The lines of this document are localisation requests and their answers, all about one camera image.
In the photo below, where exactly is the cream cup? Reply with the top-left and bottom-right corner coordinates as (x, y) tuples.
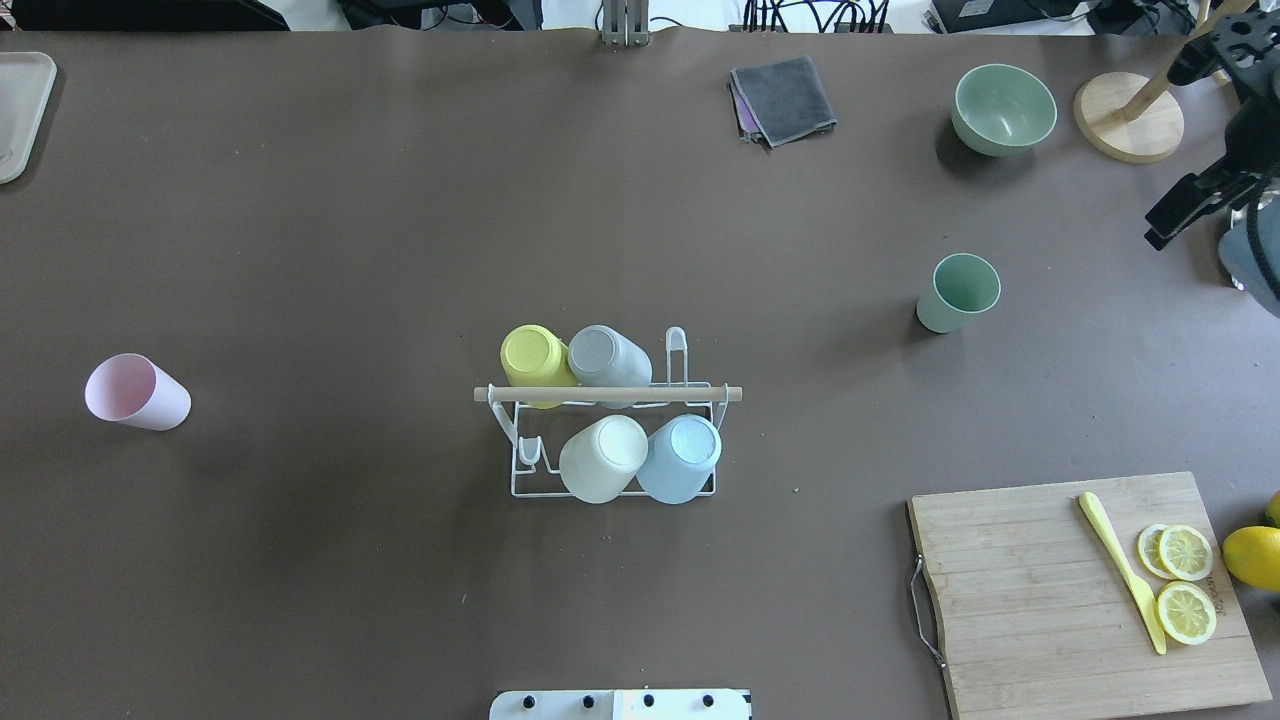
(559, 415), (648, 503)

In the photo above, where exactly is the beige tray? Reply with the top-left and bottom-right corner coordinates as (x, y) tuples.
(1, 51), (58, 184)

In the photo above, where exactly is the grey folded cloth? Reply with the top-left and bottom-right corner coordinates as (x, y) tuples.
(730, 55), (837, 149)

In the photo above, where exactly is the yellow lemon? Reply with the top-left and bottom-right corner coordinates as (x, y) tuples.
(1263, 492), (1280, 528)
(1221, 527), (1279, 593)

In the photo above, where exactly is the bamboo cutting board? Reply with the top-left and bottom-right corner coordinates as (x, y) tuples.
(908, 471), (1272, 719)

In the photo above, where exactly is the yellow cup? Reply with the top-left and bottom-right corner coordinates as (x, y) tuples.
(499, 324), (579, 387)

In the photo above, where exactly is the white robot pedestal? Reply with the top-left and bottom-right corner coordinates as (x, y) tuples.
(488, 688), (753, 719)

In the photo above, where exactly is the lemon slice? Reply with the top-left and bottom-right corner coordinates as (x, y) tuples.
(1155, 582), (1217, 646)
(1135, 523), (1175, 580)
(1156, 524), (1213, 582)

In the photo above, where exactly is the green bowl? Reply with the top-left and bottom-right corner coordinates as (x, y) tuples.
(951, 64), (1059, 158)

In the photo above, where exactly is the white wire cup rack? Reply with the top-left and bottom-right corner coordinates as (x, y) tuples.
(474, 324), (742, 505)

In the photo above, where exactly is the grey cup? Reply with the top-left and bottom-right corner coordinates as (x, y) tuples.
(568, 324), (653, 387)

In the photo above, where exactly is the wooden mug tree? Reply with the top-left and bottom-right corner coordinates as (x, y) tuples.
(1073, 0), (1251, 165)

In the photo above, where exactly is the green cup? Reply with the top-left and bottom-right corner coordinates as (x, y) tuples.
(915, 252), (1002, 334)

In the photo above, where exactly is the pink cloth under grey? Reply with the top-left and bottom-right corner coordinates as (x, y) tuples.
(728, 82), (763, 143)

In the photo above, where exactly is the light blue cup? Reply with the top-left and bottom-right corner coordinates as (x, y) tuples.
(636, 414), (722, 503)

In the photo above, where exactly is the pink cup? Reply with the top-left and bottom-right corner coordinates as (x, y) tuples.
(84, 354), (192, 430)

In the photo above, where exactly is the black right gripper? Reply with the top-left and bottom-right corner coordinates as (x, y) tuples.
(1146, 10), (1279, 250)

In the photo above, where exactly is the yellow plastic knife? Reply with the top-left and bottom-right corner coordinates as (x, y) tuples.
(1078, 491), (1169, 656)

